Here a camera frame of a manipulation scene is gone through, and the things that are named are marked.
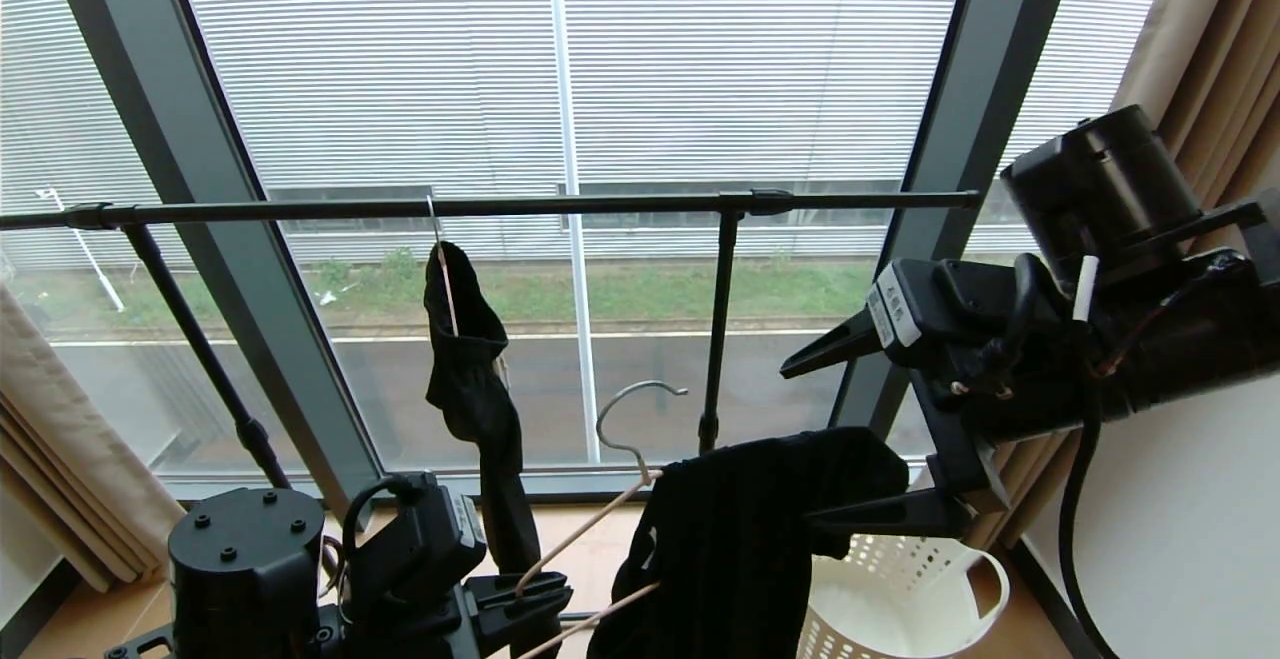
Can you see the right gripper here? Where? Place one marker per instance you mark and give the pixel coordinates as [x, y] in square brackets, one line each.
[960, 439]

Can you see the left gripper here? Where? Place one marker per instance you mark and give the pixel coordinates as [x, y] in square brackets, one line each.
[500, 619]

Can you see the pink clothes hanger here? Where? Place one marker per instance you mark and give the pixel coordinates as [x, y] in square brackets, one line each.
[590, 519]
[445, 279]

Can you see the black garment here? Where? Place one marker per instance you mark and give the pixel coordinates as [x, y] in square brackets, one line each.
[740, 539]

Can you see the black shorts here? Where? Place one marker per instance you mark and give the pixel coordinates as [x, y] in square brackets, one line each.
[480, 409]

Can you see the white laundry basket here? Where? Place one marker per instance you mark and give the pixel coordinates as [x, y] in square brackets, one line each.
[900, 609]

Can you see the black clothes rack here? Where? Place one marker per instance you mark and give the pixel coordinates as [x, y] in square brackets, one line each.
[400, 207]

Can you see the window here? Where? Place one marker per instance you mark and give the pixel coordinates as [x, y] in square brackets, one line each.
[700, 69]

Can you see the beige curtain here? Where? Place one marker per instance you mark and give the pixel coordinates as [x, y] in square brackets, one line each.
[1200, 19]
[70, 459]

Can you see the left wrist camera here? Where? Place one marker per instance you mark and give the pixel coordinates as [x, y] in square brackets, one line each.
[420, 544]

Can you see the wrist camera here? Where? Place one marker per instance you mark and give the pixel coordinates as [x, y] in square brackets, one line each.
[420, 544]
[950, 304]

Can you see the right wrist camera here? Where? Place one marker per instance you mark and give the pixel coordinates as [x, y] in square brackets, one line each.
[950, 304]

